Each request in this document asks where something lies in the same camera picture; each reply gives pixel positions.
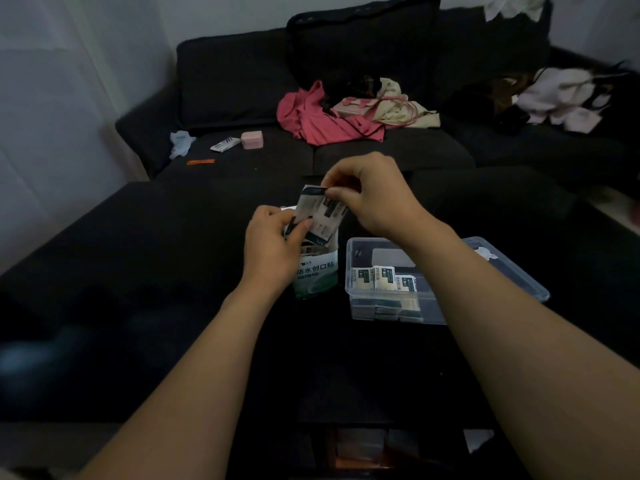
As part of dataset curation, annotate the person's left hand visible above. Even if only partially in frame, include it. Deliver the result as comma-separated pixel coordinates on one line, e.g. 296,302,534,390
242,204,315,298

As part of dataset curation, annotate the person's right hand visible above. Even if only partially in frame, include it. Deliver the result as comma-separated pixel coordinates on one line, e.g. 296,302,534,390
319,152,452,251

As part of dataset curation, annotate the bandage wrapper strip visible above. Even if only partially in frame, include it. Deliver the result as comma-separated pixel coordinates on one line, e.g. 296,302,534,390
292,184,351,245

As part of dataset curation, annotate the green and white bandage box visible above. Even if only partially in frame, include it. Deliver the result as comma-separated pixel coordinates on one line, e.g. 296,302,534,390
280,205,341,301

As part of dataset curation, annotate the person's left forearm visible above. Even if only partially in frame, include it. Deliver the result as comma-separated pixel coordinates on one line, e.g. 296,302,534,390
75,282,297,480

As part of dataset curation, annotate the person's right forearm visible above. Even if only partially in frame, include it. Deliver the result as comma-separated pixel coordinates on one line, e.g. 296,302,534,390
412,227,640,480

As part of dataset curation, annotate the pink handbag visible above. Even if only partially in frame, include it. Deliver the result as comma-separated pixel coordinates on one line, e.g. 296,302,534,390
331,96,383,121

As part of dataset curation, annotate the stack of white bandage packets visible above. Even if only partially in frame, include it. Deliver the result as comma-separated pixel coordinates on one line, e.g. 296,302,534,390
349,264,426,323

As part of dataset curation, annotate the cream cloth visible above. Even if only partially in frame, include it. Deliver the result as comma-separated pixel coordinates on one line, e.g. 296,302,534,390
374,77,441,130

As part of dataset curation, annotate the crumpled white plastic bag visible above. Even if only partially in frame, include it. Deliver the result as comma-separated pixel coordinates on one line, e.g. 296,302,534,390
168,130,197,161

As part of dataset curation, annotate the clear plastic storage container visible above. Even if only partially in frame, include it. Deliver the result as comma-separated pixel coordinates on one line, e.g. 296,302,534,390
345,236,551,326

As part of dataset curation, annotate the black sofa cushion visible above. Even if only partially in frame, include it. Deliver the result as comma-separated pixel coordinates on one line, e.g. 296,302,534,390
286,0,443,111

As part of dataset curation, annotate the black fabric sofa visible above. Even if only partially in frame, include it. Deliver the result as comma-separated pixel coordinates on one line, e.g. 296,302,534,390
115,0,640,195

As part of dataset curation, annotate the brown garment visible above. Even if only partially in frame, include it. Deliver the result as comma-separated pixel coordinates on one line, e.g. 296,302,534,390
477,75,527,121

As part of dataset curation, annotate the pale pink garment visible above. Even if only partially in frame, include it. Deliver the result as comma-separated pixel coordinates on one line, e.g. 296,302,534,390
514,67,617,134

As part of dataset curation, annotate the white cloth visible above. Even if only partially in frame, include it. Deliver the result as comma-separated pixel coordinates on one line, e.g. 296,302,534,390
483,0,549,22

